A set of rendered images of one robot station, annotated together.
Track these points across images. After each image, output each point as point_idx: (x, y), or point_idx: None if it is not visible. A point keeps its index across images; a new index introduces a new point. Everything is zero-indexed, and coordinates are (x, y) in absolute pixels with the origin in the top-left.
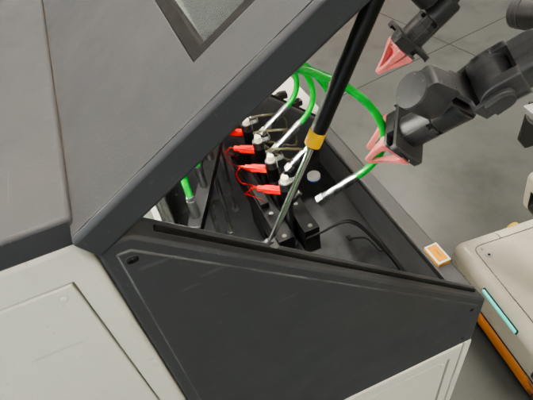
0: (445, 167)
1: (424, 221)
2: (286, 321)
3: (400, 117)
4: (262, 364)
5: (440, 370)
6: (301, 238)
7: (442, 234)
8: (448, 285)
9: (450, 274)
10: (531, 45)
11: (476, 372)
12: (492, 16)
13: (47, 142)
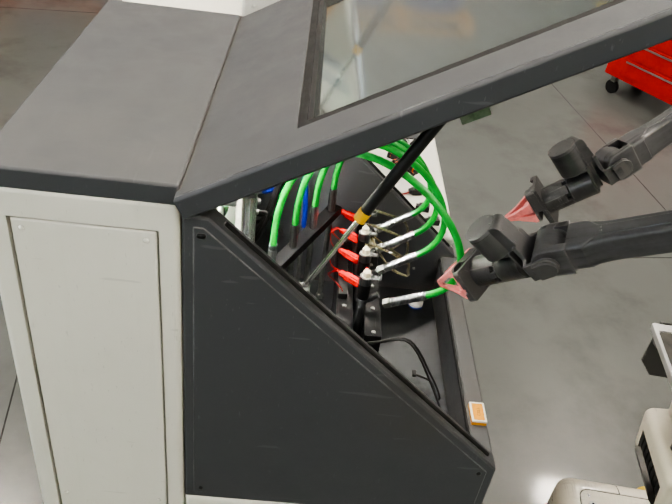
0: (615, 397)
1: (552, 445)
2: (291, 363)
3: (477, 253)
4: (257, 398)
5: None
6: None
7: (564, 470)
8: (458, 428)
9: (478, 435)
10: (582, 233)
11: None
12: None
13: (187, 138)
